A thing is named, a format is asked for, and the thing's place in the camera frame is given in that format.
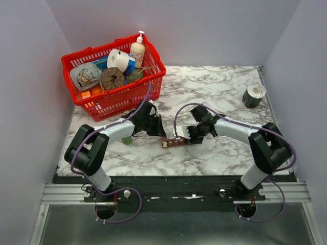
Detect orange fruit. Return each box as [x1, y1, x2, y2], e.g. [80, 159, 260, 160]
[90, 85, 103, 95]

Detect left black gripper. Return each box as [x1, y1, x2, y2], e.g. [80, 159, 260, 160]
[143, 114, 167, 137]

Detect brown weekly pill organizer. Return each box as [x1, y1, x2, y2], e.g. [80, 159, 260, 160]
[161, 137, 187, 149]

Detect orange small box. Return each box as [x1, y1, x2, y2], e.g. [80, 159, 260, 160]
[80, 90, 92, 100]

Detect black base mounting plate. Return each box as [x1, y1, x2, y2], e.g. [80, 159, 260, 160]
[53, 175, 297, 217]

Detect white pills in organizer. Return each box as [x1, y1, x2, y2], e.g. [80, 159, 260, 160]
[162, 141, 168, 148]

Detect blue package in basket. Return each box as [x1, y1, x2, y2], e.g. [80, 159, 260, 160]
[92, 56, 108, 71]

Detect white toilet paper roll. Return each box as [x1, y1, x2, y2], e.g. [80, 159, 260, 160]
[107, 49, 136, 75]

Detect brown paper roll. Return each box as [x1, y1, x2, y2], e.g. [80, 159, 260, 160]
[100, 67, 125, 91]

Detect white lotion pump bottle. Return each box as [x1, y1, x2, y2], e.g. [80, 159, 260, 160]
[130, 31, 145, 68]

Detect aluminium rail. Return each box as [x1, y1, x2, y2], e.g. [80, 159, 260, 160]
[41, 182, 312, 206]

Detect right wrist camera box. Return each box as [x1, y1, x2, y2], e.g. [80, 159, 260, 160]
[173, 126, 190, 139]

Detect green round vegetable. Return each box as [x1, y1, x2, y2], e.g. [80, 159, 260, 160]
[125, 68, 144, 84]

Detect purple cable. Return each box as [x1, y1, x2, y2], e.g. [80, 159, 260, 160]
[173, 103, 298, 223]
[70, 82, 153, 225]

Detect green pill bottle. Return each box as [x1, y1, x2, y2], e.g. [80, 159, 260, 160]
[121, 136, 132, 145]

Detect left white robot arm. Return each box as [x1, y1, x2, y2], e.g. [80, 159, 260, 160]
[64, 101, 166, 202]

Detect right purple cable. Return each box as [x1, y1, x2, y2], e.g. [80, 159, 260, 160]
[173, 103, 298, 223]

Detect camouflage tape roll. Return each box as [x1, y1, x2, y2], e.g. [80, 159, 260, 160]
[242, 83, 266, 108]

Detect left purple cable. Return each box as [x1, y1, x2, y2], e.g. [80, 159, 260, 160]
[70, 82, 153, 225]

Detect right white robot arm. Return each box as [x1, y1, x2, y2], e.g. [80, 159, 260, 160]
[184, 106, 293, 200]

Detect red plastic shopping basket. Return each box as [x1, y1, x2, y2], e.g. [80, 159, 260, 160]
[61, 33, 166, 121]

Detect white cartoon pouch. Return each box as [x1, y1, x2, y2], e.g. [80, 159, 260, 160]
[69, 62, 102, 91]

